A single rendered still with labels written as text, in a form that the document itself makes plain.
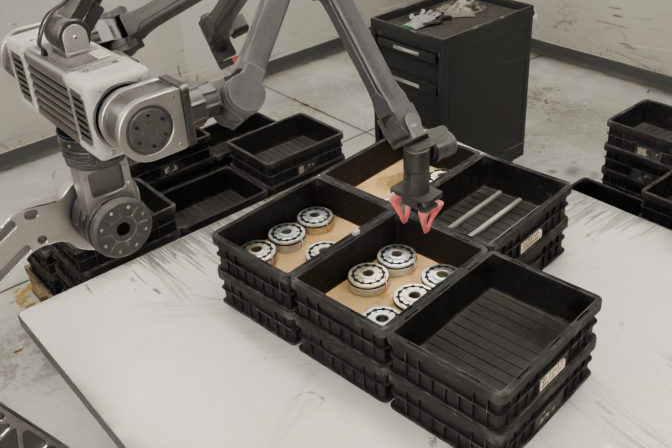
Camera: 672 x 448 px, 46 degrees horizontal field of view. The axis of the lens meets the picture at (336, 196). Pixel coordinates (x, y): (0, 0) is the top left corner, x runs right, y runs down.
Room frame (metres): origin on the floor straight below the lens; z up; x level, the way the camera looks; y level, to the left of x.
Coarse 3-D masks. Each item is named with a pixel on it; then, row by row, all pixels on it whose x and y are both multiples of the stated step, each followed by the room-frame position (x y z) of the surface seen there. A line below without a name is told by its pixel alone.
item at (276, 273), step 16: (320, 176) 1.99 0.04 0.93; (288, 192) 1.91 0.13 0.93; (352, 192) 1.89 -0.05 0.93; (256, 208) 1.84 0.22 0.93; (384, 208) 1.80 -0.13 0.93; (368, 224) 1.72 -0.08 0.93; (224, 240) 1.69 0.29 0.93; (240, 256) 1.63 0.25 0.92; (256, 256) 1.61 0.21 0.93; (320, 256) 1.59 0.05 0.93; (272, 272) 1.55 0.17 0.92; (288, 272) 1.53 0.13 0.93
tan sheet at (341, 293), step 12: (420, 264) 1.67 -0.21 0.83; (432, 264) 1.66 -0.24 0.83; (408, 276) 1.62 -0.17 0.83; (420, 276) 1.61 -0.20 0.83; (336, 288) 1.59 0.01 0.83; (348, 288) 1.58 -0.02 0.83; (396, 288) 1.57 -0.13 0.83; (336, 300) 1.54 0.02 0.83; (348, 300) 1.54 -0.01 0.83; (360, 300) 1.53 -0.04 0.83; (372, 300) 1.53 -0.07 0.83; (384, 300) 1.53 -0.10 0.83; (360, 312) 1.49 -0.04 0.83
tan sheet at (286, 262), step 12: (336, 216) 1.93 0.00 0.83; (336, 228) 1.86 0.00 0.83; (348, 228) 1.86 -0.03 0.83; (312, 240) 1.81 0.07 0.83; (324, 240) 1.81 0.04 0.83; (336, 240) 1.80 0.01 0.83; (300, 252) 1.76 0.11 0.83; (276, 264) 1.71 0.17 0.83; (288, 264) 1.71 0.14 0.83; (300, 264) 1.70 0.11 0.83
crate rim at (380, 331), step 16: (432, 224) 1.70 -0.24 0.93; (352, 240) 1.65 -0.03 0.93; (464, 240) 1.62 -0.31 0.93; (480, 256) 1.54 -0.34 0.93; (304, 272) 1.53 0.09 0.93; (304, 288) 1.47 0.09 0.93; (432, 288) 1.43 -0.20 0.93; (320, 304) 1.43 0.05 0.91; (336, 304) 1.40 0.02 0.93; (416, 304) 1.38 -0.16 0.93; (352, 320) 1.36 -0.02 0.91; (368, 320) 1.34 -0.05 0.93; (384, 336) 1.30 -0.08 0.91
